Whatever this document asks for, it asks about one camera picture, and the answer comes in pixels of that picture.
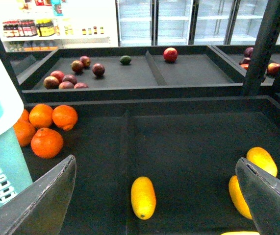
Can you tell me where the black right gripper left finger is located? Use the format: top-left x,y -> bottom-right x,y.
0,155 -> 76,235

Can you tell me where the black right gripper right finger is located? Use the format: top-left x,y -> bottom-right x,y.
235,158 -> 280,235

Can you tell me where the light blue plastic basket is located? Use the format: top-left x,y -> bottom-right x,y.
0,36 -> 34,219

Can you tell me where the yellow mango behind finger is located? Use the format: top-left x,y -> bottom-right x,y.
229,175 -> 252,220

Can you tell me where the yellow mango far right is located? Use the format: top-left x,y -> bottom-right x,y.
246,146 -> 278,177

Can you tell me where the yellow mango centre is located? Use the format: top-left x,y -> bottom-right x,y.
130,176 -> 156,220

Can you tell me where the orange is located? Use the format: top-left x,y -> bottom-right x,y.
52,105 -> 78,131
13,120 -> 36,147
30,127 -> 64,159
18,109 -> 29,122
29,104 -> 53,129

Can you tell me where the orange left front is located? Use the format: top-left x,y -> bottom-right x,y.
13,120 -> 36,147

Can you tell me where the orange back left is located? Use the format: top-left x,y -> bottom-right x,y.
18,109 -> 29,122

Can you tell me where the orange back middle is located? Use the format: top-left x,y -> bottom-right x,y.
29,104 -> 53,129

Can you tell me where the orange back right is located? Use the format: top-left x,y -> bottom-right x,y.
52,105 -> 78,131

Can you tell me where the black lower fruit tray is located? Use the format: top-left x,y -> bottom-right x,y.
23,96 -> 280,235

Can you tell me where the black fruit tray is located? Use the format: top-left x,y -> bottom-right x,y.
212,45 -> 280,88
23,96 -> 280,235
20,46 -> 242,102

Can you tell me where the passion fruit front left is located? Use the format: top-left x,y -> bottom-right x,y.
43,76 -> 59,89

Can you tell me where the passion fruit front centre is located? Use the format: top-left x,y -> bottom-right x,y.
58,81 -> 74,89

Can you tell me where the passion fruit front right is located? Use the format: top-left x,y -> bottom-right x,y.
74,82 -> 89,89

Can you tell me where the dark passion fruit middle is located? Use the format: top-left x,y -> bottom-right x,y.
62,74 -> 77,85

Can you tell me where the red passion fruit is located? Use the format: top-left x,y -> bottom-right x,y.
50,70 -> 65,83

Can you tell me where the passion fruit back left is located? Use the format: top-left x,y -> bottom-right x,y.
71,60 -> 84,73

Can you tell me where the black upper fruit tray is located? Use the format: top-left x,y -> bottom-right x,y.
20,46 -> 242,102

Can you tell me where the dark passion fruit alone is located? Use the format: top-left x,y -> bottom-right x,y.
92,63 -> 105,77

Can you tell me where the black right fruit tray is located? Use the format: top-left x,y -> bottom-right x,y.
212,45 -> 280,88

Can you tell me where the red apple on tray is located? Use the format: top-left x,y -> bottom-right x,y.
163,47 -> 178,63

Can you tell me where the white shelf with bottles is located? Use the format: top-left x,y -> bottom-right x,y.
0,0 -> 118,52

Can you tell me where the glass door refrigerator cabinet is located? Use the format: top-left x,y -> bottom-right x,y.
115,0 -> 268,47

